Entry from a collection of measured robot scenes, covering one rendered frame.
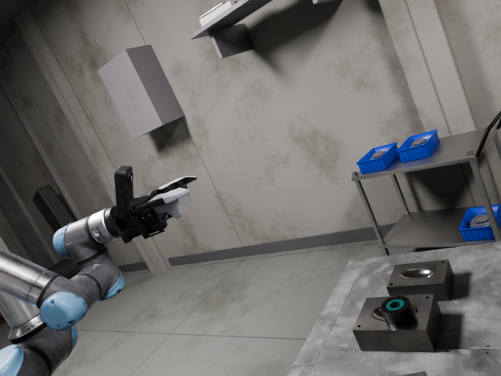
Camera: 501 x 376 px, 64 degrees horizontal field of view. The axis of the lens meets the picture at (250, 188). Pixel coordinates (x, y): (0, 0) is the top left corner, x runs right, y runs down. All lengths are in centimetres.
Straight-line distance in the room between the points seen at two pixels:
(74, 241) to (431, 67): 251
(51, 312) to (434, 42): 264
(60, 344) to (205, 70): 312
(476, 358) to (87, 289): 90
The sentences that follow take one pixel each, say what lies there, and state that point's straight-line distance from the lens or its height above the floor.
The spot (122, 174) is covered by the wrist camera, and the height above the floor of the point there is 153.
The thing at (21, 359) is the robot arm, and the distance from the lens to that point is 112.
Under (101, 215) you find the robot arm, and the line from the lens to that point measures 94.
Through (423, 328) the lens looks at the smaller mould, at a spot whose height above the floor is 87.
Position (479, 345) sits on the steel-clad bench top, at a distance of 118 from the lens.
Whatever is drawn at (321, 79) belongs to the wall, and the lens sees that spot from 336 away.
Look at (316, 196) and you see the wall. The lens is 373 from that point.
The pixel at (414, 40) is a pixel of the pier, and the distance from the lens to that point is 297.
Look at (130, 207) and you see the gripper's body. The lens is 89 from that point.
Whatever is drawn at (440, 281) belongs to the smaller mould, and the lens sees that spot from 131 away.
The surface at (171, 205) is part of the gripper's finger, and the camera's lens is 85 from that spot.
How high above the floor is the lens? 156
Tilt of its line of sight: 11 degrees down
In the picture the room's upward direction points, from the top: 25 degrees counter-clockwise
